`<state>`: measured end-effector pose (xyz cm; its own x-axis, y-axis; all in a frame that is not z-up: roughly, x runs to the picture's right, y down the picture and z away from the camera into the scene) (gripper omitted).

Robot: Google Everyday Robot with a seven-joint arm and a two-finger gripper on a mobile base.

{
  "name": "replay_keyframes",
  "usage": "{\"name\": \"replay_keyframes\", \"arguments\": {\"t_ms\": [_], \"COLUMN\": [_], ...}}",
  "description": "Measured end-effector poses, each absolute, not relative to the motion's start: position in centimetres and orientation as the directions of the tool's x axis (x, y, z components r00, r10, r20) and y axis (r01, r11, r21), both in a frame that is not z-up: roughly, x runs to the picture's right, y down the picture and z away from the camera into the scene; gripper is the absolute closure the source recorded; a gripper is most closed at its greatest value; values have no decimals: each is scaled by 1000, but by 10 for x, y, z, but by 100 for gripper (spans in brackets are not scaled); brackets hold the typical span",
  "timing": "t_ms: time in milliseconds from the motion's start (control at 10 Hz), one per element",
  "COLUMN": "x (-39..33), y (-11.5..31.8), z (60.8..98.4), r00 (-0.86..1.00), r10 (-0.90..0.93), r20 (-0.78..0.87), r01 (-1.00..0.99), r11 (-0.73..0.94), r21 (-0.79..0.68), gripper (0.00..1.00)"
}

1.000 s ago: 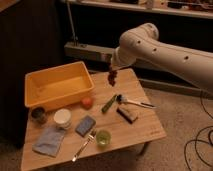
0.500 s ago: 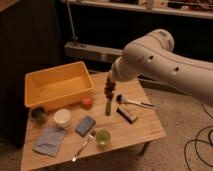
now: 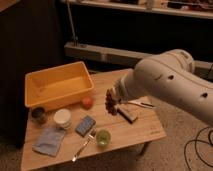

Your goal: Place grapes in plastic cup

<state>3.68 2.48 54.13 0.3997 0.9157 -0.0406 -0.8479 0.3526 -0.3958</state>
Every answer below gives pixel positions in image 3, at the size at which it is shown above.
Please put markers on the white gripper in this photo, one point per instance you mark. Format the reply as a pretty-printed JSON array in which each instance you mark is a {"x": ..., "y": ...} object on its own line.
[{"x": 118, "y": 92}]

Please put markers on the dark red grape bunch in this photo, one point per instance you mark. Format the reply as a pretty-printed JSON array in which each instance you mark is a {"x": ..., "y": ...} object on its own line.
[{"x": 111, "y": 102}]

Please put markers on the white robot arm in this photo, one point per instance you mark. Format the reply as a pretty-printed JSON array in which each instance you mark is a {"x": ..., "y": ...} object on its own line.
[{"x": 168, "y": 76}]

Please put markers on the green plastic cup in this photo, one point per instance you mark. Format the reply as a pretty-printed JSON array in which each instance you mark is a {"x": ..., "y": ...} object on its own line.
[{"x": 103, "y": 138}]

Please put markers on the black dish brush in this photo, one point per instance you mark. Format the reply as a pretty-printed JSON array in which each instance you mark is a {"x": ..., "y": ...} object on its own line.
[{"x": 141, "y": 104}]

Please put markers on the red apple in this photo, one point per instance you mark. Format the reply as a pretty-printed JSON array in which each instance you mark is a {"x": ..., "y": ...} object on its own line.
[{"x": 87, "y": 102}]

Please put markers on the blue sponge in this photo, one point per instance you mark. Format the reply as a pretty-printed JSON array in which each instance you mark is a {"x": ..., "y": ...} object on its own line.
[{"x": 85, "y": 126}]

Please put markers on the silver fork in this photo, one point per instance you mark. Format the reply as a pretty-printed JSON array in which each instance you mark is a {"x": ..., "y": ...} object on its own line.
[{"x": 80, "y": 149}]

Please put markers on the white round container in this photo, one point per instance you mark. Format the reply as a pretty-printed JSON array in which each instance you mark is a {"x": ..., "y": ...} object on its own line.
[{"x": 62, "y": 118}]

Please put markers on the metal lamp stand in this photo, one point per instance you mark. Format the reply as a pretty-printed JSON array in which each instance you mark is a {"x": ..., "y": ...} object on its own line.
[{"x": 74, "y": 37}]

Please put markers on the yellow plastic bin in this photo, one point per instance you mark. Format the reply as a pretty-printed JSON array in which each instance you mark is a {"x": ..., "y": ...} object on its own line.
[{"x": 57, "y": 87}]

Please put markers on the blue folded cloth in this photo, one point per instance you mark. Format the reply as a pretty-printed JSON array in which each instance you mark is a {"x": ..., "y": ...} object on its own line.
[{"x": 49, "y": 141}]

